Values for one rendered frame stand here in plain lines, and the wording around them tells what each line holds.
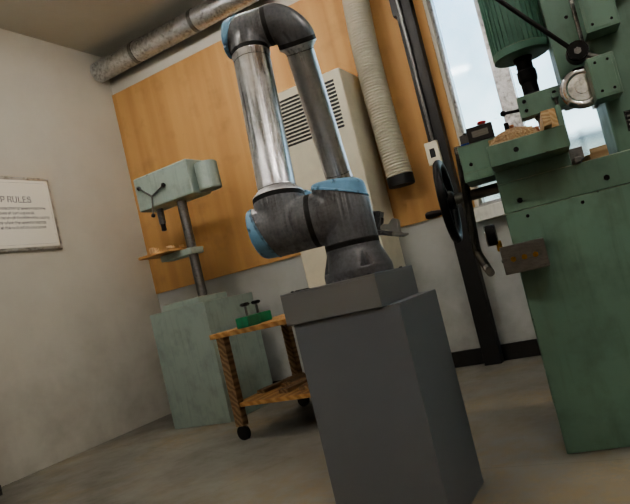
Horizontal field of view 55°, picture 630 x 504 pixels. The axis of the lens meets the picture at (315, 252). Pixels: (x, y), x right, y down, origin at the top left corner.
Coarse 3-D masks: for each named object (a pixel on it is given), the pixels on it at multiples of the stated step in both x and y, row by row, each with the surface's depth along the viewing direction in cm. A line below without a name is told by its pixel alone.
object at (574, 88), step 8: (568, 72) 179; (576, 72) 178; (584, 72) 178; (568, 80) 179; (576, 80) 179; (584, 80) 177; (560, 88) 180; (568, 88) 179; (576, 88) 178; (584, 88) 177; (560, 96) 181; (568, 96) 179; (576, 96) 179; (584, 96) 178; (592, 96) 177; (568, 104) 180; (576, 104) 178; (584, 104) 178; (592, 104) 178
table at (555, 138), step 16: (560, 128) 162; (496, 144) 168; (512, 144) 166; (528, 144) 165; (544, 144) 163; (560, 144) 162; (496, 160) 168; (512, 160) 166; (528, 160) 172; (464, 176) 191; (480, 176) 190
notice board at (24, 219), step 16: (0, 176) 360; (0, 192) 358; (16, 192) 367; (32, 192) 377; (48, 192) 387; (0, 208) 355; (16, 208) 365; (32, 208) 374; (48, 208) 384; (0, 224) 353; (16, 224) 362; (32, 224) 372; (48, 224) 382; (0, 240) 351; (16, 240) 360; (32, 240) 369; (48, 240) 379
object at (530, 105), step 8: (552, 88) 190; (528, 96) 193; (536, 96) 192; (544, 96) 191; (520, 104) 193; (528, 104) 193; (536, 104) 192; (544, 104) 191; (552, 104) 190; (560, 104) 189; (520, 112) 194; (528, 112) 193; (536, 112) 192; (528, 120) 199; (536, 120) 195
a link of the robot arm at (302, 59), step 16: (272, 16) 175; (288, 16) 175; (272, 32) 176; (288, 32) 175; (304, 32) 176; (288, 48) 178; (304, 48) 178; (304, 64) 180; (304, 80) 182; (320, 80) 183; (304, 96) 184; (320, 96) 184; (304, 112) 188; (320, 112) 185; (320, 128) 187; (336, 128) 189; (320, 144) 189; (336, 144) 189; (320, 160) 193; (336, 160) 190; (336, 176) 192; (352, 176) 195
